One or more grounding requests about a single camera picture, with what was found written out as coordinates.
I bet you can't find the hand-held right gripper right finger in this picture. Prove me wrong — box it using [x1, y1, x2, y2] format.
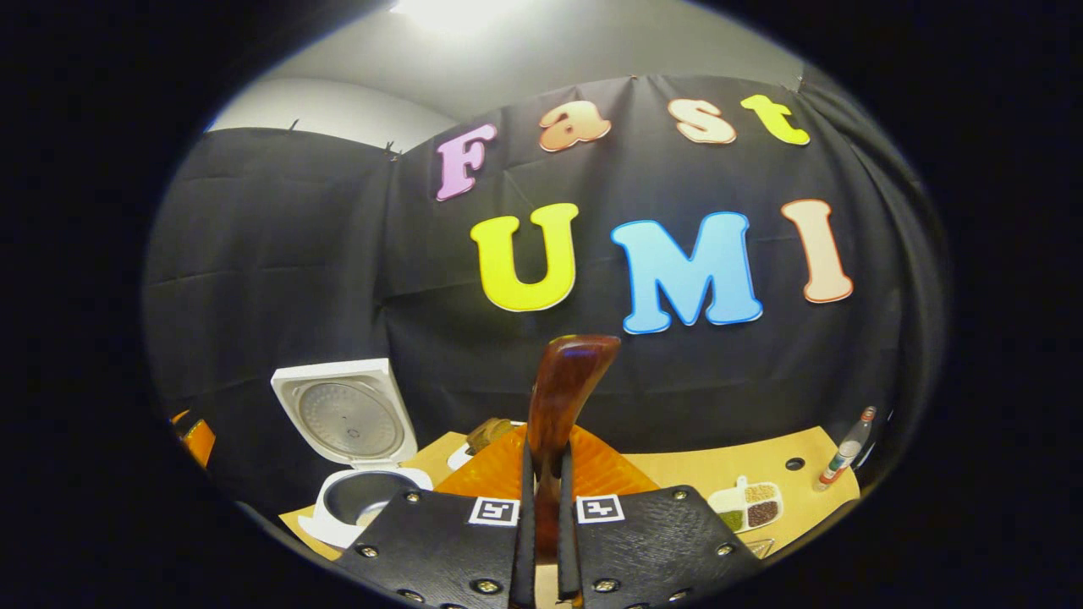
[557, 425, 764, 609]

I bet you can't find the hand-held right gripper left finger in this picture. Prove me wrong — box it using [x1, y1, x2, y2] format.
[333, 425, 539, 609]

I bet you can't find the white rice cooker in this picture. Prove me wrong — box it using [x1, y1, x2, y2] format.
[271, 358, 435, 551]

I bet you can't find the brown wooden spoon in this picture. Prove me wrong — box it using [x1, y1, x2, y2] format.
[525, 334, 623, 564]

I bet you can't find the white toaster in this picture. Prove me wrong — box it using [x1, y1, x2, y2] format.
[447, 423, 521, 472]

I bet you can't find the brown bread slice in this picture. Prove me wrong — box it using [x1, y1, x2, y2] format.
[465, 417, 516, 456]

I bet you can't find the black backdrop cloth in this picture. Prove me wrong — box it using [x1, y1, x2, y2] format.
[142, 74, 948, 518]

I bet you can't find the white divided grain dish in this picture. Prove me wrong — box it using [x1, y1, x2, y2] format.
[708, 475, 784, 535]

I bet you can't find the small clear bottle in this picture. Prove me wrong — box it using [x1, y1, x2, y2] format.
[814, 406, 878, 493]

